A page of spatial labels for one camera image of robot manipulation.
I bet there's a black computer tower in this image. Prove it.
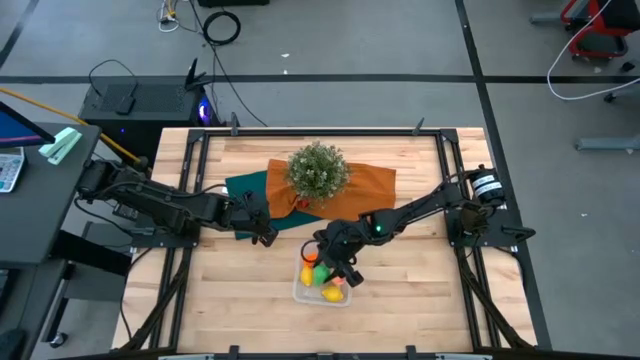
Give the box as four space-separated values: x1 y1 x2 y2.
78 57 214 164

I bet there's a black aluminium table frame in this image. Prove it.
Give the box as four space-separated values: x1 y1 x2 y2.
112 127 540 360

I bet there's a white calculator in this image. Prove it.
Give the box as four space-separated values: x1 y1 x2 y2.
0 146 27 194

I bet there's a computer monitor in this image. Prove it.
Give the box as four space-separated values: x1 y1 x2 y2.
0 101 57 149

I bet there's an artificial green plant black pot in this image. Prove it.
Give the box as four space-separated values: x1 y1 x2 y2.
285 140 353 204

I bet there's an orange cloth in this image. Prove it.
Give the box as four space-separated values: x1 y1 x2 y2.
264 158 398 223

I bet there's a grey metal floor base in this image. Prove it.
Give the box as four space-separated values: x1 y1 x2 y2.
574 133 640 153

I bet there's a white and yellow cable bundle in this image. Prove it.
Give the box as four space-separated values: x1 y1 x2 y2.
158 0 182 34

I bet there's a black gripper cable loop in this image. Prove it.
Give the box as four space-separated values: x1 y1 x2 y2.
299 240 322 267

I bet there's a coiled black cable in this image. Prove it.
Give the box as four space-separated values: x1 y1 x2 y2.
202 10 243 47

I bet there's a green toy vegetable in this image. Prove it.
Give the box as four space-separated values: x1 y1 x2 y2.
312 263 333 288

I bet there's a small black box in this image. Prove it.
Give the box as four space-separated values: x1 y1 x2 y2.
115 94 137 117

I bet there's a red metal cart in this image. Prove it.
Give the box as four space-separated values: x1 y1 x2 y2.
529 0 640 62

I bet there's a mint green stapler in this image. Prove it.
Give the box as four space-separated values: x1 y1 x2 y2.
38 126 84 167

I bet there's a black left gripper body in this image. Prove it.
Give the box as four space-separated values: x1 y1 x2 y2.
227 189 274 237

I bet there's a dark green cloth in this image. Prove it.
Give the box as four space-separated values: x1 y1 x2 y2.
224 169 324 242

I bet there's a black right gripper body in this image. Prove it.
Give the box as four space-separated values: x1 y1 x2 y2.
313 219 374 269

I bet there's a black rolling cart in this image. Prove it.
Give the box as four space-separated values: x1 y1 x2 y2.
39 222 134 350

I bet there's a yellow pole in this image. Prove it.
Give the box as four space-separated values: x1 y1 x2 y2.
0 87 145 165

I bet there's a black desk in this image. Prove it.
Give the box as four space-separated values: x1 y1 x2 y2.
0 122 102 267

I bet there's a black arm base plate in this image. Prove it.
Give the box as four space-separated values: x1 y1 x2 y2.
444 207 537 249
130 209 204 250

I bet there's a white floor cable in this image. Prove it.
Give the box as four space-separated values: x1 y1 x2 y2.
546 0 640 102

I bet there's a black power adapter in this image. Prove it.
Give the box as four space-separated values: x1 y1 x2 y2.
112 201 140 222

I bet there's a clear plastic tupperware container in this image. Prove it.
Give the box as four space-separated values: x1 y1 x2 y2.
291 242 354 308

